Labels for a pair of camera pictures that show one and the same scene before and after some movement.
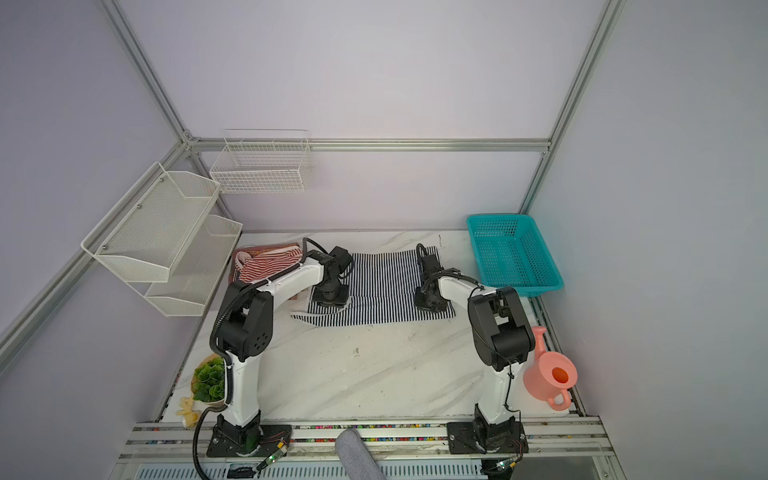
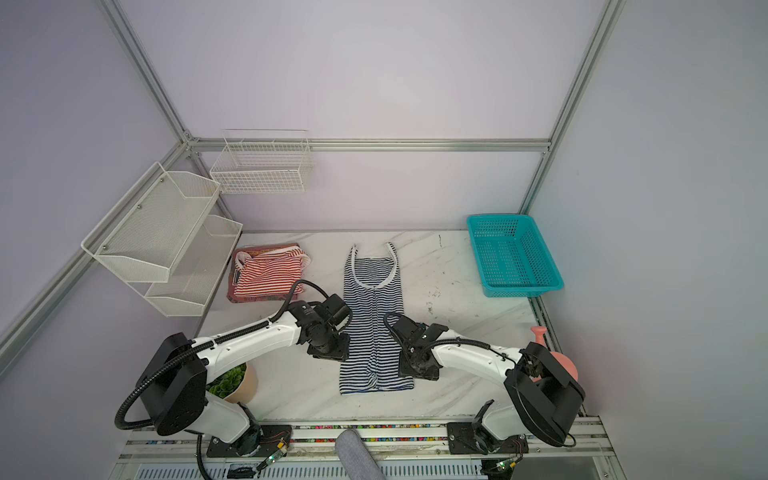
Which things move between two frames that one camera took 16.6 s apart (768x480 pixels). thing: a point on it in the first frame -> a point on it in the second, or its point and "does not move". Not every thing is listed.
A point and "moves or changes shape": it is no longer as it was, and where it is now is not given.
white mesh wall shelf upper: x=146 y=234 does not move
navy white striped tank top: x=381 y=287 moves or changes shape
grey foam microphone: x=355 y=460 does not move
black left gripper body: x=331 y=293 -> x=330 y=345
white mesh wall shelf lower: x=196 y=270 does not move
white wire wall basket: x=263 y=161 does not move
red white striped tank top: x=251 y=266 does not move
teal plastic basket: x=511 y=253 does not move
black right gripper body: x=422 y=300 -> x=408 y=365
